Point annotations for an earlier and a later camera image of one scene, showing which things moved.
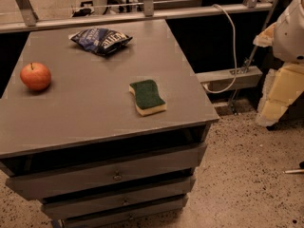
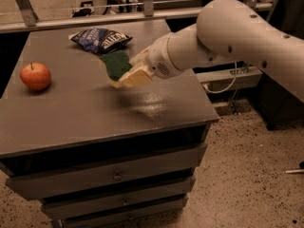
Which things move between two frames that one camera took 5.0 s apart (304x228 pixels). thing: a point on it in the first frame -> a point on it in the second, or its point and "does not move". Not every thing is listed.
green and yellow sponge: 147,99 -> 115,64
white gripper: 290,37 -> 158,60
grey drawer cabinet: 104,125 does not move
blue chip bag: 100,41 does not move
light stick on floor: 294,171 does not move
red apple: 35,76 does not move
